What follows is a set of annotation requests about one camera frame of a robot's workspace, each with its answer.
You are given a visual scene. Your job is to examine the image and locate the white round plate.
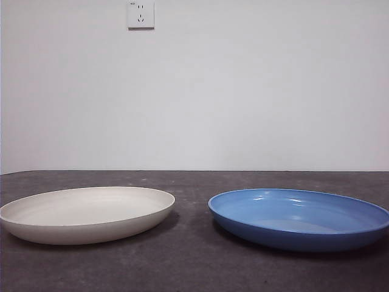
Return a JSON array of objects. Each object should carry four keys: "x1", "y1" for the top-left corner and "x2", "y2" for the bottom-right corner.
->
[{"x1": 0, "y1": 186, "x2": 176, "y2": 246}]

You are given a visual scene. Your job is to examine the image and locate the blue round plate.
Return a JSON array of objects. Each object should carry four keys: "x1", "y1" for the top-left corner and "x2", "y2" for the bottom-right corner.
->
[{"x1": 208, "y1": 187, "x2": 389, "y2": 252}]

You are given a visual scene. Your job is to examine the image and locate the white wall socket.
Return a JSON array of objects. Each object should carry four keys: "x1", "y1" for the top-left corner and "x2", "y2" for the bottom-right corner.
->
[{"x1": 127, "y1": 1, "x2": 155, "y2": 30}]

